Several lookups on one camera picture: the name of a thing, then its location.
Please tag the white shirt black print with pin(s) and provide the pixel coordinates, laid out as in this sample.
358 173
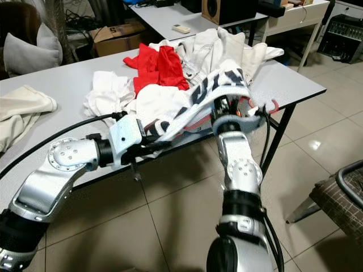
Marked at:
198 113

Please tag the red plastic hanger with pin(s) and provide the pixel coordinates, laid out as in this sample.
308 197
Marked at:
274 107

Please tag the cream denim jacket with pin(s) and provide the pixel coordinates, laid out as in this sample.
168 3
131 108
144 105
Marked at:
221 48

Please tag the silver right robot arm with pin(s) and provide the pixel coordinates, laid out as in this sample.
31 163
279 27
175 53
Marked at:
241 170

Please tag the white crumpled garment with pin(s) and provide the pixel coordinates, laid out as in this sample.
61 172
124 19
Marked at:
108 93

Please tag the red crumpled garment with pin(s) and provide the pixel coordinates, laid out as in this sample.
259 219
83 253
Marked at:
153 65

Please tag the white remote control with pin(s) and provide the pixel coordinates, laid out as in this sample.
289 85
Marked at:
181 28

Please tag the wooden loudspeaker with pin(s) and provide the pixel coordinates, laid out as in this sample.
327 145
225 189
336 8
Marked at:
229 11

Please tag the white table black edge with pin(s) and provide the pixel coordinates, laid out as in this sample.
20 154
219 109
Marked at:
74 90

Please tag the white desk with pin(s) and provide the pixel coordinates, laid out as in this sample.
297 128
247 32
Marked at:
170 16

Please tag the white side table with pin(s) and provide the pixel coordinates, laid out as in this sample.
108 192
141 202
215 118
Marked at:
295 17

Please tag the brown cardboard box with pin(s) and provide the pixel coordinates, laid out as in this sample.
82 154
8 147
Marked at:
116 39

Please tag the cream folded cloth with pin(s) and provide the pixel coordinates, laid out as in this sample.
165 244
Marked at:
28 107

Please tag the black audio mixer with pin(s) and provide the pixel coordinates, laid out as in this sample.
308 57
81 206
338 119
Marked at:
340 37

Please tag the brown wicker chair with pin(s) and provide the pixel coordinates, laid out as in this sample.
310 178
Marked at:
337 204

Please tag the dark brown armchair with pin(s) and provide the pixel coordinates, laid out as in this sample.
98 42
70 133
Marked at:
14 22

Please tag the grey pillow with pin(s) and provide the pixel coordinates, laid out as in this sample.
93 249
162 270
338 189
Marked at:
31 54

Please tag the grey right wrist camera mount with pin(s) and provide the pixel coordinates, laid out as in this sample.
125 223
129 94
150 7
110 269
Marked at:
244 122

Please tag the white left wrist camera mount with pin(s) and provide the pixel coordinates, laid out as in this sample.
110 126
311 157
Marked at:
125 136

